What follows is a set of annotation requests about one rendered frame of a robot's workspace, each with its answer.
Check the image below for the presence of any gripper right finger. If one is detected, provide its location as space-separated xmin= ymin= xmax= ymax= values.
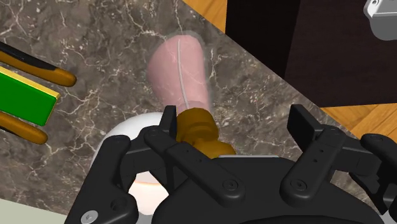
xmin=280 ymin=104 xmax=397 ymax=216

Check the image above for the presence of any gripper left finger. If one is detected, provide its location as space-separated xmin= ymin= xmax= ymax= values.
xmin=64 ymin=104 xmax=246 ymax=224

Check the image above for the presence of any white bowl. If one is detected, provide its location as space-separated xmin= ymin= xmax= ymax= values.
xmin=93 ymin=111 xmax=171 ymax=217

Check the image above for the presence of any pink soap bottle amber pump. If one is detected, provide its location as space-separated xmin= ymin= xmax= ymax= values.
xmin=145 ymin=33 xmax=237 ymax=160

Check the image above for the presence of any green yellow sponge block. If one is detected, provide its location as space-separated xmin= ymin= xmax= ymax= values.
xmin=0 ymin=66 xmax=62 ymax=127

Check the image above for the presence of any orange black handled tool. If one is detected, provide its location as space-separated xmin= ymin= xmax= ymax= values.
xmin=0 ymin=41 xmax=78 ymax=146

